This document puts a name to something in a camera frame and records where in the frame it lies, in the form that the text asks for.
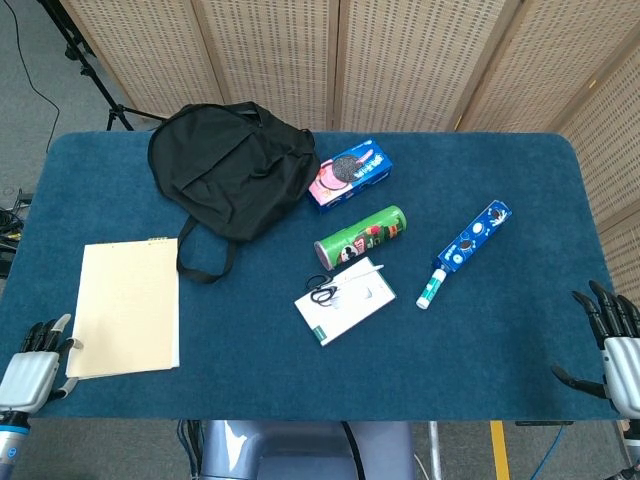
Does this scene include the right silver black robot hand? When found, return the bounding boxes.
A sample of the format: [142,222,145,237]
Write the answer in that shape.
[550,279,640,420]

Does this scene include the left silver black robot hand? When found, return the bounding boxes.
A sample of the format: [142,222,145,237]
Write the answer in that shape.
[0,313,84,414]

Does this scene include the manila folder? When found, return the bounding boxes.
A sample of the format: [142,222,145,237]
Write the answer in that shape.
[65,237,181,380]

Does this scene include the yellow floor tape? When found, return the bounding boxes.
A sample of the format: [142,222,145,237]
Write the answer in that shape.
[489,420,512,480]

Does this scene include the long blue Oreo box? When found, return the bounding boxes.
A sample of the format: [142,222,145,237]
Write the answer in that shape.
[431,199,514,278]

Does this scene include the silver table leg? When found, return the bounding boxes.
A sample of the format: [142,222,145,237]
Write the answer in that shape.
[427,421,444,480]

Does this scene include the white green glue stick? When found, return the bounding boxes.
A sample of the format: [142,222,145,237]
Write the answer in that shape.
[415,267,448,310]

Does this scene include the blue table mat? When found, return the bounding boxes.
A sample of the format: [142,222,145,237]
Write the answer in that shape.
[0,130,617,422]

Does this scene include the white book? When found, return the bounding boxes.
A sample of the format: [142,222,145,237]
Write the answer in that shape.
[293,256,397,347]

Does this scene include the grey blue robot torso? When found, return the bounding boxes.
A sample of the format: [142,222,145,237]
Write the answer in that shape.
[199,419,416,480]

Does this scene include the green Pringles can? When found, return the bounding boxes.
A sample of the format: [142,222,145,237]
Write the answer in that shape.
[313,204,407,271]

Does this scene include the black backpack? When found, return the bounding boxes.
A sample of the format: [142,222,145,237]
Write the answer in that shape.
[147,101,322,285]

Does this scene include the black tripod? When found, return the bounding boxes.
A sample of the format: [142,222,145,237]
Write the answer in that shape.
[39,0,166,132]

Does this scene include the pink blue Oreo box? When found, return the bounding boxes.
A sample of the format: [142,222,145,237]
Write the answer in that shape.
[306,138,394,216]

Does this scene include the wicker folding screen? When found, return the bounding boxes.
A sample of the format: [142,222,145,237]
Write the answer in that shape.
[59,0,640,297]

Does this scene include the blue cable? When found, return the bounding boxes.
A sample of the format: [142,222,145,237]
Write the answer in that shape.
[529,422,574,480]

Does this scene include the cable bundle on floor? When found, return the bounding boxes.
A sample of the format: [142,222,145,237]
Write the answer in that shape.
[0,187,34,281]

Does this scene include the cables beside robot torso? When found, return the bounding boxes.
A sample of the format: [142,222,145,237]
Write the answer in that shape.
[176,419,204,480]

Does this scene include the black cable on torso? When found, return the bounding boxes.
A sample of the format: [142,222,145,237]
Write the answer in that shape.
[341,421,364,480]

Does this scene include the black handled scissors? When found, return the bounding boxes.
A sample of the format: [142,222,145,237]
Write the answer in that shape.
[305,264,385,305]

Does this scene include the thin black floor cable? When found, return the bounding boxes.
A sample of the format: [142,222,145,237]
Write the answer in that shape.
[3,0,62,151]

